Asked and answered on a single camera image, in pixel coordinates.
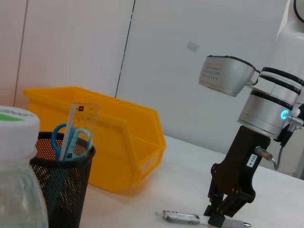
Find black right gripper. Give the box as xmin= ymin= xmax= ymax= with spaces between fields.
xmin=203 ymin=125 xmax=271 ymax=227

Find silver ballpoint pen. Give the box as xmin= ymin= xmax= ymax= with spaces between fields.
xmin=155 ymin=210 xmax=252 ymax=228

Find clear plastic ruler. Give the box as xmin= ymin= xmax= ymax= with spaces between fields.
xmin=58 ymin=103 xmax=100 ymax=162

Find blue and teal scissors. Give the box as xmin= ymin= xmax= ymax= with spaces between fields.
xmin=51 ymin=123 xmax=93 ymax=162

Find clear green-label water bottle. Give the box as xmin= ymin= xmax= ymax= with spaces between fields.
xmin=0 ymin=106 xmax=50 ymax=228

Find black mesh pen holder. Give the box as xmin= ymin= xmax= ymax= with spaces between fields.
xmin=29 ymin=132 xmax=96 ymax=228

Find yellow plastic bin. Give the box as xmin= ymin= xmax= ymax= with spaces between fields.
xmin=23 ymin=85 xmax=167 ymax=192

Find right gripper cable with plugs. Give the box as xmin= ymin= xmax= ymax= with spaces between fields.
xmin=254 ymin=109 xmax=304 ymax=171

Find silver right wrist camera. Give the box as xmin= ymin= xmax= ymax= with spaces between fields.
xmin=198 ymin=55 xmax=261 ymax=97

